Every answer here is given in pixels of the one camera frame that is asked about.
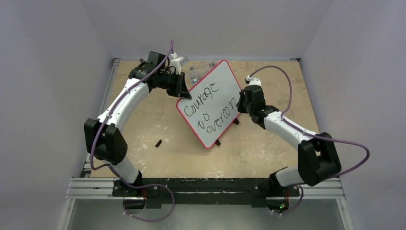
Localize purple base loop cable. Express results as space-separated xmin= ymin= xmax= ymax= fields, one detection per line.
xmin=122 ymin=185 xmax=177 ymax=223

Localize clear plastic box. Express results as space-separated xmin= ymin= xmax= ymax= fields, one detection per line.
xmin=186 ymin=62 xmax=217 ymax=86

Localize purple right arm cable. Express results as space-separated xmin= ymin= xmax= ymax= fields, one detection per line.
xmin=248 ymin=66 xmax=371 ymax=178

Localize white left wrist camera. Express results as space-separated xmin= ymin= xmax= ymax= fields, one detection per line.
xmin=169 ymin=52 xmax=189 ymax=74

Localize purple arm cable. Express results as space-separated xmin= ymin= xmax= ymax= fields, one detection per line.
xmin=248 ymin=66 xmax=371 ymax=178
xmin=90 ymin=39 xmax=175 ymax=191

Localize red framed whiteboard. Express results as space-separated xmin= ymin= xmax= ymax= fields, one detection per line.
xmin=176 ymin=60 xmax=241 ymax=149

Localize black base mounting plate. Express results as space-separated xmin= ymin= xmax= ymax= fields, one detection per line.
xmin=112 ymin=178 xmax=300 ymax=209

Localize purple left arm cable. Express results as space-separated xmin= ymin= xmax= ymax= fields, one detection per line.
xmin=90 ymin=39 xmax=175 ymax=191

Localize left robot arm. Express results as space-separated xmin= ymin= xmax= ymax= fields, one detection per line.
xmin=84 ymin=51 xmax=192 ymax=196

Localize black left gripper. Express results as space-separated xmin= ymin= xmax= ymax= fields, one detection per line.
xmin=158 ymin=71 xmax=191 ymax=100

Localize black marker cap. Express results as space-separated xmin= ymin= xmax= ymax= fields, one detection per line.
xmin=155 ymin=139 xmax=162 ymax=148

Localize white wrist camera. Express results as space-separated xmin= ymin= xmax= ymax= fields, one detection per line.
xmin=169 ymin=52 xmax=189 ymax=74
xmin=245 ymin=75 xmax=261 ymax=87

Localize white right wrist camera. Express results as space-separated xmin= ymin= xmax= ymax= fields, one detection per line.
xmin=245 ymin=75 xmax=261 ymax=87

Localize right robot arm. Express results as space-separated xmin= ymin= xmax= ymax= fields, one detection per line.
xmin=237 ymin=85 xmax=342 ymax=195

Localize aluminium frame rail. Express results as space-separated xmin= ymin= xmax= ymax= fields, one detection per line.
xmin=65 ymin=58 xmax=122 ymax=201

